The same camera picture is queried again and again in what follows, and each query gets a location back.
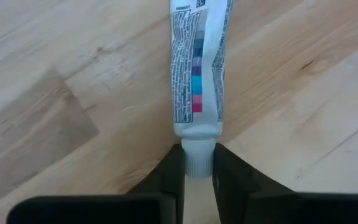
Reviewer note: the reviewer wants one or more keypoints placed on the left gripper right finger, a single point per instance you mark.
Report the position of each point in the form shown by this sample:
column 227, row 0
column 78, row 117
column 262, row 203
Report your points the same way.
column 235, row 180

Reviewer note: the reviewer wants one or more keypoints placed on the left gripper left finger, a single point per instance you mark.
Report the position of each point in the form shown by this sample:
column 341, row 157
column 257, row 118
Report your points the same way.
column 169, row 174

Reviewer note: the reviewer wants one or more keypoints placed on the white travel toothpaste tube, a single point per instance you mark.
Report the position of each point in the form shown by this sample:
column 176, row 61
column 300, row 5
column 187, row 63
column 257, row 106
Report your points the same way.
column 197, row 124

